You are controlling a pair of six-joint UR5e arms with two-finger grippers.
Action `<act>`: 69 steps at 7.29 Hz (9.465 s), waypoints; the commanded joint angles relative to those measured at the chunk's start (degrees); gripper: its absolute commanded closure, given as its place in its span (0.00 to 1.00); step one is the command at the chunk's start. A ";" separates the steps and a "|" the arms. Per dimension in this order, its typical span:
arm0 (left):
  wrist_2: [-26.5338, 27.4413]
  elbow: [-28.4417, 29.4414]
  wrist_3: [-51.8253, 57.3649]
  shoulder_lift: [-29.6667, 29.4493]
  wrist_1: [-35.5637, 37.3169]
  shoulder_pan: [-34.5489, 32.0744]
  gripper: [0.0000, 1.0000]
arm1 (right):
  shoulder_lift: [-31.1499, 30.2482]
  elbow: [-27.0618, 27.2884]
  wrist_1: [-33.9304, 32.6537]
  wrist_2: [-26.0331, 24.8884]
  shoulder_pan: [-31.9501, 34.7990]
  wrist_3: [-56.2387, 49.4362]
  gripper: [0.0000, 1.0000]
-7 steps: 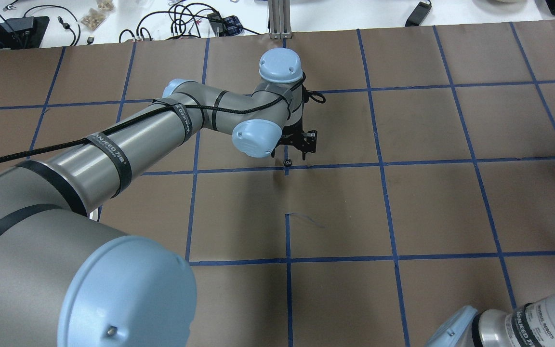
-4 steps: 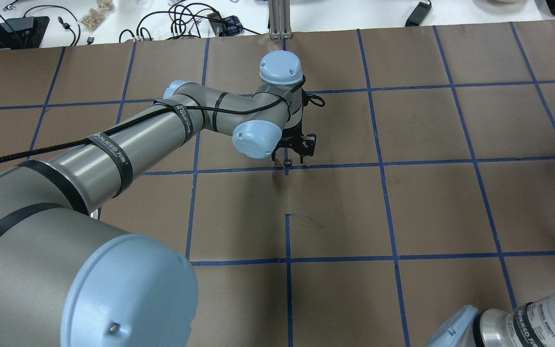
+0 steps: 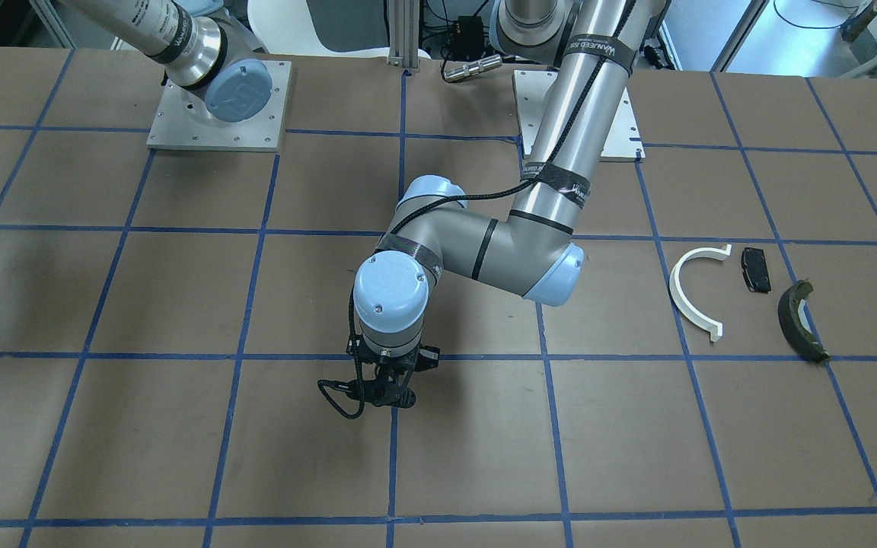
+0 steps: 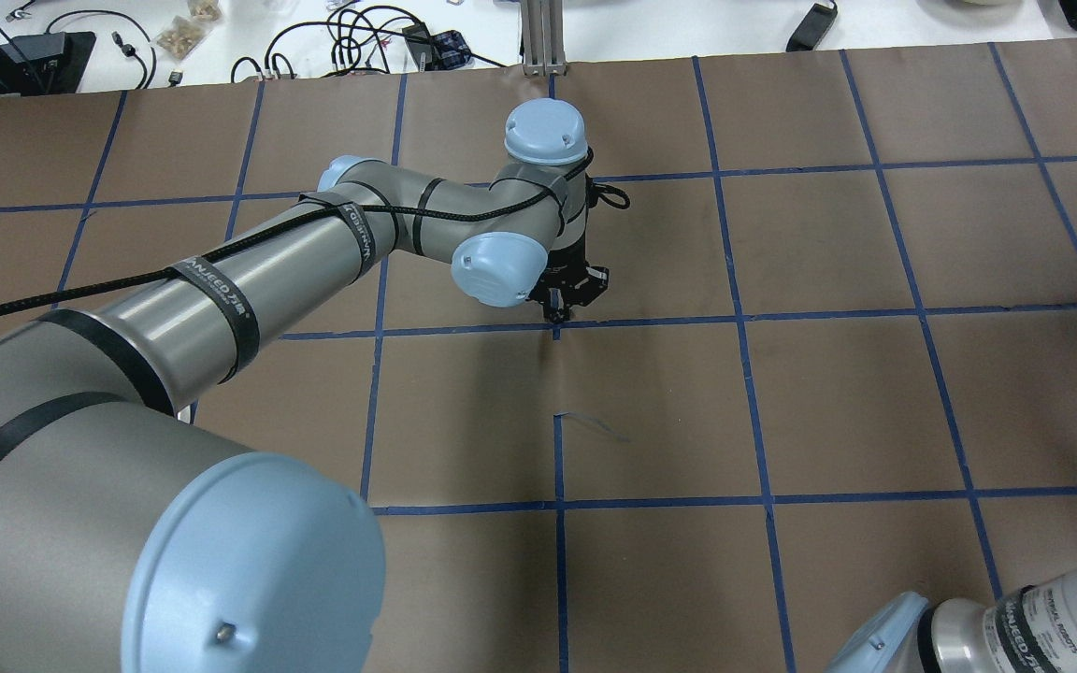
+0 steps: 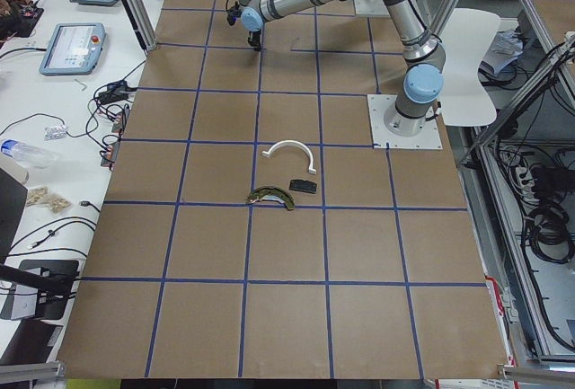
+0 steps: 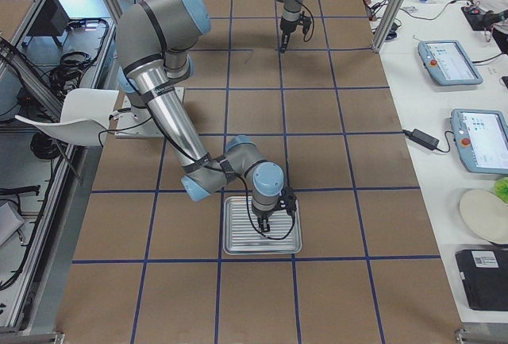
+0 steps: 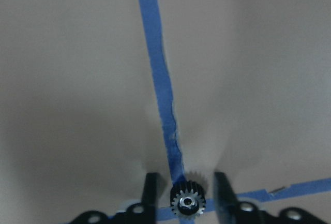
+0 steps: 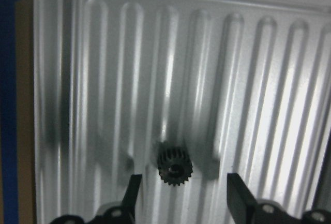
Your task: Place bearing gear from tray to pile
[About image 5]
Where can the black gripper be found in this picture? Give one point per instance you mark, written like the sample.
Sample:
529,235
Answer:
253,36

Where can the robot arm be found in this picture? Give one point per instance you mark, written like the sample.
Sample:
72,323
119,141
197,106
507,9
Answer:
423,52

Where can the white semicircular plastic clamp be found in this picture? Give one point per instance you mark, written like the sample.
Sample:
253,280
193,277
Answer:
296,144

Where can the black brake pad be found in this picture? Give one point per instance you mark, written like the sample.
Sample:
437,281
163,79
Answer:
304,186

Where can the green curved brake shoe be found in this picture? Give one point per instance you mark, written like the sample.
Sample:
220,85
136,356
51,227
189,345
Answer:
268,193

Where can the near teach pendant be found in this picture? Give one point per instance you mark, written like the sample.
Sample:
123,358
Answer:
73,49

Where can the white plastic chair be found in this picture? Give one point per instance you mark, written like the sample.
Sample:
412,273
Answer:
466,39

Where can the blister pill pack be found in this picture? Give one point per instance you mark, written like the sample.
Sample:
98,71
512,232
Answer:
55,132

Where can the clear plastic water bottle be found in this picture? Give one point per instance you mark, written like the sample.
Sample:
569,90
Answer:
30,155

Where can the aluminium frame post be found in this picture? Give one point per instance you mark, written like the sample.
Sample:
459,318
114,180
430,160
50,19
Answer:
140,23

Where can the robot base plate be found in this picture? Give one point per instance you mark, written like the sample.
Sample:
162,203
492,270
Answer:
389,132

